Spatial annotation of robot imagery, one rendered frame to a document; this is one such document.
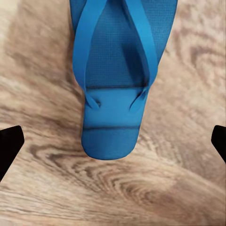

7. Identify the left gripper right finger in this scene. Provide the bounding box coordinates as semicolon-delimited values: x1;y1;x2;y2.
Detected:
211;125;226;163

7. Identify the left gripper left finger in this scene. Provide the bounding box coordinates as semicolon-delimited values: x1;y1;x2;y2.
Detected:
0;125;24;181

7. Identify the sandal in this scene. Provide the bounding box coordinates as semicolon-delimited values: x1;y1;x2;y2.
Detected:
70;0;178;160

